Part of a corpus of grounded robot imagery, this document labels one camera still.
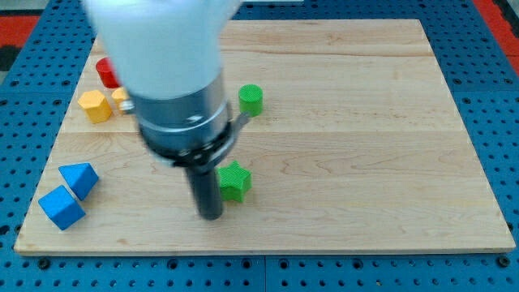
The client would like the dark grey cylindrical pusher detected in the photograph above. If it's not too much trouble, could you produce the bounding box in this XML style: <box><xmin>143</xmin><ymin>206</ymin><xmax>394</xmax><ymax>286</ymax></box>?
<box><xmin>185</xmin><ymin>167</ymin><xmax>223</xmax><ymax>221</ymax></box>

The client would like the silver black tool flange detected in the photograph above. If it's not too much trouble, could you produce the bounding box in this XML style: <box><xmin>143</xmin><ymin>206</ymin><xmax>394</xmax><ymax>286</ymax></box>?
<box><xmin>122</xmin><ymin>68</ymin><xmax>251</xmax><ymax>167</ymax></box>

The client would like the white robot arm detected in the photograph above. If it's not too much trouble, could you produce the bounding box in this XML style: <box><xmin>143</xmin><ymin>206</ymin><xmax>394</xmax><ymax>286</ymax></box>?
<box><xmin>83</xmin><ymin>0</ymin><xmax>250</xmax><ymax>221</ymax></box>

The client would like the blue triangle block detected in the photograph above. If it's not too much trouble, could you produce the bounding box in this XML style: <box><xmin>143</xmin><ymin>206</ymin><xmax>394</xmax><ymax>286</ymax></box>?
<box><xmin>58</xmin><ymin>162</ymin><xmax>99</xmax><ymax>201</ymax></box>

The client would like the blue square block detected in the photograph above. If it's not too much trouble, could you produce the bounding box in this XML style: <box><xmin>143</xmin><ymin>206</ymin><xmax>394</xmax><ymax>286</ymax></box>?
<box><xmin>38</xmin><ymin>185</ymin><xmax>86</xmax><ymax>230</ymax></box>

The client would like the green star block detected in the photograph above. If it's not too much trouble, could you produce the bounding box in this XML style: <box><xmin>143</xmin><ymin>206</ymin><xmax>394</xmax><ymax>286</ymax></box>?
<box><xmin>217</xmin><ymin>161</ymin><xmax>252</xmax><ymax>203</ymax></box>

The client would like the green cylinder block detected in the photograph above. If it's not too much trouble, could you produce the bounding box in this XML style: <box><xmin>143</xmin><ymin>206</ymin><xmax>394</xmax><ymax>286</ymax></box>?
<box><xmin>238</xmin><ymin>84</ymin><xmax>264</xmax><ymax>117</ymax></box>

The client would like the small yellow block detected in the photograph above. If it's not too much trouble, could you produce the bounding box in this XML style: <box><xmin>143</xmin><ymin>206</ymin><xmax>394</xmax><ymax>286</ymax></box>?
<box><xmin>111</xmin><ymin>87</ymin><xmax>128</xmax><ymax>113</ymax></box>

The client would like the yellow hexagon block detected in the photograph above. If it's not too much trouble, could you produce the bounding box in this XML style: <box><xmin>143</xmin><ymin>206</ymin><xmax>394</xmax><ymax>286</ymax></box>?
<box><xmin>78</xmin><ymin>90</ymin><xmax>112</xmax><ymax>123</ymax></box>

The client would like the red cylinder block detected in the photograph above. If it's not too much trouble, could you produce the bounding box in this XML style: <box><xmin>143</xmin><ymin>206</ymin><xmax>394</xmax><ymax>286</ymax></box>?
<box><xmin>95</xmin><ymin>57</ymin><xmax>121</xmax><ymax>88</ymax></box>

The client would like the light wooden board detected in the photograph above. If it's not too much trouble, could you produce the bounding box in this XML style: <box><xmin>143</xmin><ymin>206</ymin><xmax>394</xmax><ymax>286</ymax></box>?
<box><xmin>15</xmin><ymin>19</ymin><xmax>516</xmax><ymax>256</ymax></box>

